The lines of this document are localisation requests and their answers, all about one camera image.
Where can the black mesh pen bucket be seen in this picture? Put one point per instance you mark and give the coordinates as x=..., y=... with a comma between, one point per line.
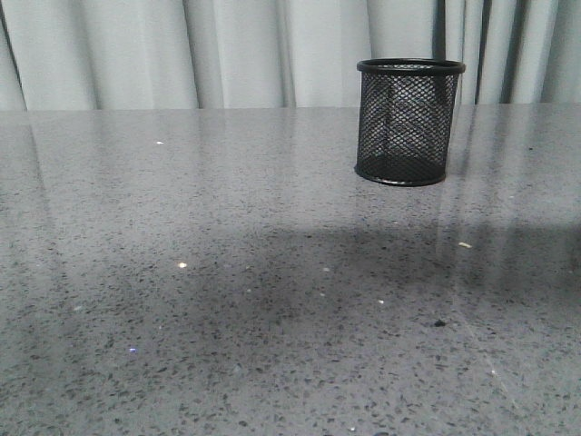
x=405, y=119

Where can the light grey curtain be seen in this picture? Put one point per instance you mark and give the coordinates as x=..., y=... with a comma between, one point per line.
x=86, y=55

